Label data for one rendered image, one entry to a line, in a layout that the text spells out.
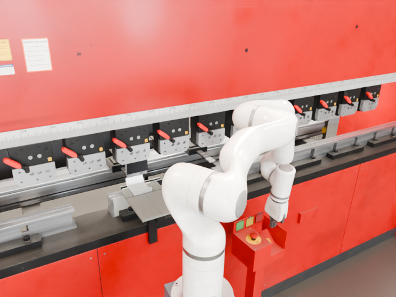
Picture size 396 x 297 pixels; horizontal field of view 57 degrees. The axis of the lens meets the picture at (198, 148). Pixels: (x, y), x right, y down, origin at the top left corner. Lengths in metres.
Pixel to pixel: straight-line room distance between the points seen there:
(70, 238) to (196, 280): 0.74
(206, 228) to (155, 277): 0.93
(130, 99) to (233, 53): 0.53
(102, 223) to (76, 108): 0.54
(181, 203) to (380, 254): 2.44
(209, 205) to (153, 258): 0.96
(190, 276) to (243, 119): 0.52
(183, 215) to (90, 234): 0.75
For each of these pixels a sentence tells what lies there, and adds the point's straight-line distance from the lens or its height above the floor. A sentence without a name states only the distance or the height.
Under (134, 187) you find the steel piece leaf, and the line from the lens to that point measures 1.70.
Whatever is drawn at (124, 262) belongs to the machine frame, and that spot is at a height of 0.71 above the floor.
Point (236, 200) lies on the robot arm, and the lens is 0.88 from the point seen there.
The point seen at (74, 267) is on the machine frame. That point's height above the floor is 0.77.
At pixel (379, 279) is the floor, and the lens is 2.99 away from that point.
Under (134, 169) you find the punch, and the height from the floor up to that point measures 1.09.
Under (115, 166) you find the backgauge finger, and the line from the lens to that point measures 1.86.
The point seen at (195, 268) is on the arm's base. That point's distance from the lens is 1.03.
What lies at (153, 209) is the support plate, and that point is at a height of 1.00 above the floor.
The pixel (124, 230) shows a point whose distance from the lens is 1.65.
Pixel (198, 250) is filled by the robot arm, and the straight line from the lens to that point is 0.99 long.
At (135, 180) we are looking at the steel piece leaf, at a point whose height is 1.02.
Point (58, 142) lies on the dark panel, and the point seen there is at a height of 1.07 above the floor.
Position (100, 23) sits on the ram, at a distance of 1.43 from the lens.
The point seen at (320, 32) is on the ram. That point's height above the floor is 1.65.
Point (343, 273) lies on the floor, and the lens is 2.92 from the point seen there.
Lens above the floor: 1.86
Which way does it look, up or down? 24 degrees down
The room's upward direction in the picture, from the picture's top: 1 degrees clockwise
